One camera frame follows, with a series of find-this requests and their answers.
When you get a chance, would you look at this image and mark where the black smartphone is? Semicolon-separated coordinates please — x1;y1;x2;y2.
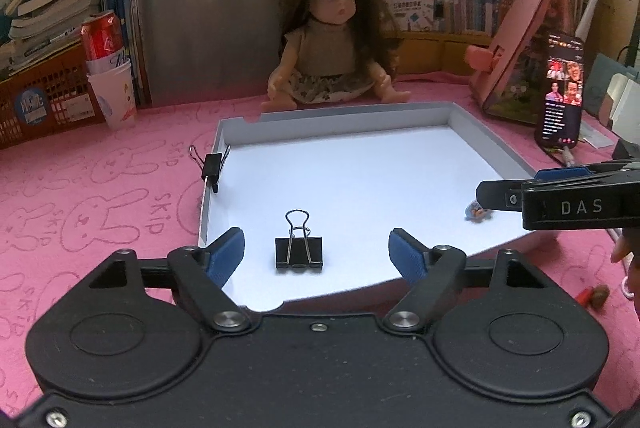
535;31;586;151

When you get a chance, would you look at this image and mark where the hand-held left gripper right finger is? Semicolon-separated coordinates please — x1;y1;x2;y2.
382;227;551;335

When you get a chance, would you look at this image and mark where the large black binder clip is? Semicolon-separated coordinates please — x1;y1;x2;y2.
274;209;325;271

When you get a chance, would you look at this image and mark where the light blue paper card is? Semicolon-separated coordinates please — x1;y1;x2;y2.
585;53;631;116

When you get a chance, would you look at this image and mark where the shallow white cardboard box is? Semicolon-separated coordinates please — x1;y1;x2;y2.
198;101;558;314

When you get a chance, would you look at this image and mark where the small white box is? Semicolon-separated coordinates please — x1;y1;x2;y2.
607;73;640;134

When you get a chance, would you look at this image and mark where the brown cardboard box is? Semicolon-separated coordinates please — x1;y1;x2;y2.
582;0;640;69

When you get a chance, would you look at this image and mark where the person's right hand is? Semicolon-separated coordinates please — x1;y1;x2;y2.
611;228;640;269

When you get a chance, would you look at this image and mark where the grey plastic storage bin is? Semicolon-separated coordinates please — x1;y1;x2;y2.
134;0;306;106

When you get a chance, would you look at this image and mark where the yellow wooden shelf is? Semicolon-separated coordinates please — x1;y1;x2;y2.
385;28;501;76

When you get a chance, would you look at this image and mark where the small black binder clip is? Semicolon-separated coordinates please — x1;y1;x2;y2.
189;143;232;194

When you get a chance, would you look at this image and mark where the white paper cup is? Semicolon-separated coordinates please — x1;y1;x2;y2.
87;57;138;131

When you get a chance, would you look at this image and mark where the white box with pencil print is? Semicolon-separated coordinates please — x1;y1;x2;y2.
379;0;446;32

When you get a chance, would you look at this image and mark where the pink house-shaped case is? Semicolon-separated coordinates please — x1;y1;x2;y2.
465;0;586;126

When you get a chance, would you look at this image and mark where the brown-haired baby doll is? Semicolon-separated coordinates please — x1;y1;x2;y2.
260;0;412;113

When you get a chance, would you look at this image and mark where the orange plastic crate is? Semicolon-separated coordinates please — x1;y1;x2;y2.
0;43;108;151

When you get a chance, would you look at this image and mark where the red soda can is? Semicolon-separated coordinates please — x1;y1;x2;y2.
81;11;126;74

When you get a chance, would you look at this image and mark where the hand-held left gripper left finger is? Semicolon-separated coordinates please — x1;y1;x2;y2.
89;227;252;335

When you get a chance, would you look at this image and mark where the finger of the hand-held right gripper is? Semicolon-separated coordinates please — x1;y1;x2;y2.
476;178;640;232
535;161;640;184

